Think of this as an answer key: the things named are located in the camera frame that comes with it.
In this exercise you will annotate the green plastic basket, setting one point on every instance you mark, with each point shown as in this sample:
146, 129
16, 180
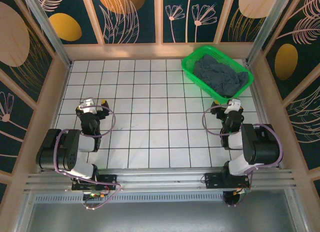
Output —
200, 88

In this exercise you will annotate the grey t-shirt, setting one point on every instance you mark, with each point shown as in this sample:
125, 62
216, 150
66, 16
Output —
217, 74

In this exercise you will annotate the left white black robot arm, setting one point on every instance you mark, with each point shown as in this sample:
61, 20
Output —
65, 152

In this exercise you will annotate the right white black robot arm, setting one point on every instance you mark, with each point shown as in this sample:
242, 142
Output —
262, 144

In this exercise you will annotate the grey sheet metal shelf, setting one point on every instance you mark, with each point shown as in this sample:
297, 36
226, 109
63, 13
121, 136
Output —
150, 217

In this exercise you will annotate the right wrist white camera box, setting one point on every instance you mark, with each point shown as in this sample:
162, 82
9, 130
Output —
233, 105

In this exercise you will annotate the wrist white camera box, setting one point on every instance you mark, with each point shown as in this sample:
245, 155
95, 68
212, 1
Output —
233, 105
86, 103

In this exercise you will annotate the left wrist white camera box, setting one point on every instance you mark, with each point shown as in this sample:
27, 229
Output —
86, 103

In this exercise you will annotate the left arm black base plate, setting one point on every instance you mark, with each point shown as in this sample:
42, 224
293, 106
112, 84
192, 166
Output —
110, 179

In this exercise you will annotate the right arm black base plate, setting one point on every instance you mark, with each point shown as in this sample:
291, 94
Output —
212, 180

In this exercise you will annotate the wooden enclosure frame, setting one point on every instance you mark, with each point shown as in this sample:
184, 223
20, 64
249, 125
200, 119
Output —
150, 50

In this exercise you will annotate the aluminium corner post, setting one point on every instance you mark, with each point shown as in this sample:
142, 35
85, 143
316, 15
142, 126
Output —
51, 34
270, 24

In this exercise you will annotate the aluminium mounting rail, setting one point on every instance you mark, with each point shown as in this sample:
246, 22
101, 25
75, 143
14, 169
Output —
162, 177

